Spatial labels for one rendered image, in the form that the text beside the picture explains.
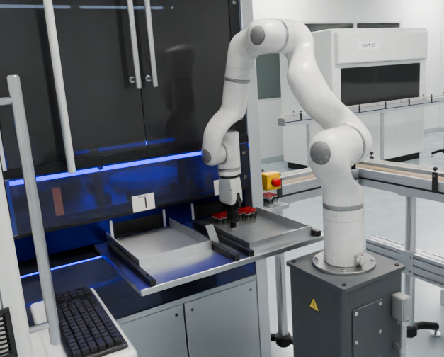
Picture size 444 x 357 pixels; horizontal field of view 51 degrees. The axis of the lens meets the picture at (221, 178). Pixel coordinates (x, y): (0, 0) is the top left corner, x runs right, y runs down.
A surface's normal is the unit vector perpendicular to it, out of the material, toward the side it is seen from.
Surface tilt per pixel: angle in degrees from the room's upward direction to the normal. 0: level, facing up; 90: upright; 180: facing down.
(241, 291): 90
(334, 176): 129
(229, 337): 90
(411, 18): 90
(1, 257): 90
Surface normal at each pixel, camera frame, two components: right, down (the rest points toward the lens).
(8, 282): 0.48, 0.15
